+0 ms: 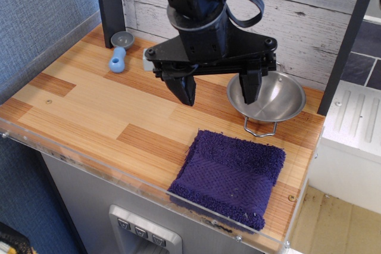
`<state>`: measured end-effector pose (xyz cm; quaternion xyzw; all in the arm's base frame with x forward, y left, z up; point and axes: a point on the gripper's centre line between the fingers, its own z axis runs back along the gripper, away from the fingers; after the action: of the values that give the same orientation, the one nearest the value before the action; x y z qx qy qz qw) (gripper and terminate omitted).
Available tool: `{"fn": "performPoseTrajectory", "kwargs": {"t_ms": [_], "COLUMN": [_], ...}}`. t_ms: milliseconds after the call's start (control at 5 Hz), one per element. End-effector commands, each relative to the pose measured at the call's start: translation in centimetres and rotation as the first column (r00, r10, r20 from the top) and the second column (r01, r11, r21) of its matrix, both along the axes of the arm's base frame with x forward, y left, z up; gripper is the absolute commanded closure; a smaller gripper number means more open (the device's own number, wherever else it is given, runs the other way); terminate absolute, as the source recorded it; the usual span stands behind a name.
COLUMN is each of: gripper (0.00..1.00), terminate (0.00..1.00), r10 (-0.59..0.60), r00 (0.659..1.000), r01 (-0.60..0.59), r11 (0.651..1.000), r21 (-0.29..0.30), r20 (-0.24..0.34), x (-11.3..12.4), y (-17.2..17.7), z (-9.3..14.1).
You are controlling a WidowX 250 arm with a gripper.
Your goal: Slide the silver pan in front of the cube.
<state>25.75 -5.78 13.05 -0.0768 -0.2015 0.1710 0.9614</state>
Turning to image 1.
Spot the clear acrylic table edge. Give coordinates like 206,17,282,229
1,119,314,253

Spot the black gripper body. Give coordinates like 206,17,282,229
146,7,277,80

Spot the purple folded towel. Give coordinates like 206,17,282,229
168,130,286,231

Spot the white ribbed sink unit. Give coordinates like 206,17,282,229
308,81,380,213

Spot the dark vertical post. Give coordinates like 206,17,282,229
98,0,125,48
317,0,370,115

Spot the blue and grey spoon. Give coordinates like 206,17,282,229
108,31,135,73

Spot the silver button panel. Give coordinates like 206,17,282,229
109,205,183,253

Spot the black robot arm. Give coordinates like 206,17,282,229
145,0,277,106

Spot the dark left vertical post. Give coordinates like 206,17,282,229
98,0,125,48

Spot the small grey block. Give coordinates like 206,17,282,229
142,49,154,71

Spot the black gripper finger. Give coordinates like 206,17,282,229
163,76,196,106
239,70,262,105

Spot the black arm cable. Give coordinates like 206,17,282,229
224,0,266,29

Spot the dark right vertical post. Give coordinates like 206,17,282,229
317,0,370,115

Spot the silver metal bowl with handles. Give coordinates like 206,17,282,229
227,62,307,138

